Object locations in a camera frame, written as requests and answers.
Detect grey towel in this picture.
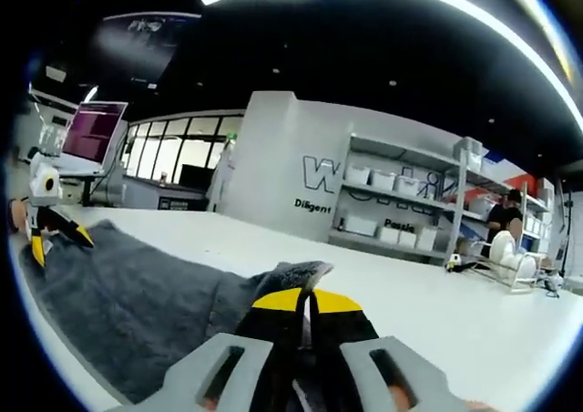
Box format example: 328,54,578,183
17,219,336,407

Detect person's left hand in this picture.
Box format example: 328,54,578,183
7,199,32,236

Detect silver laptop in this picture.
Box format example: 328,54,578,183
58,101,129,176

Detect black cabinet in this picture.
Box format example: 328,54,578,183
157,165,215,211

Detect rows of white storage boxes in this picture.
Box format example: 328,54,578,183
339,138,555,252

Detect white lab coat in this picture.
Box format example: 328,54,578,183
207,136,238,213

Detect hanging dark monitor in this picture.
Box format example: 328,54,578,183
93,13,202,83

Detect white dish rack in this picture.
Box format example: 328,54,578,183
468,229,547,293

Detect grey metal shelving rack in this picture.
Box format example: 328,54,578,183
327,132,555,267

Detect black tripod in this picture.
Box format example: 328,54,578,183
557,179,578,279

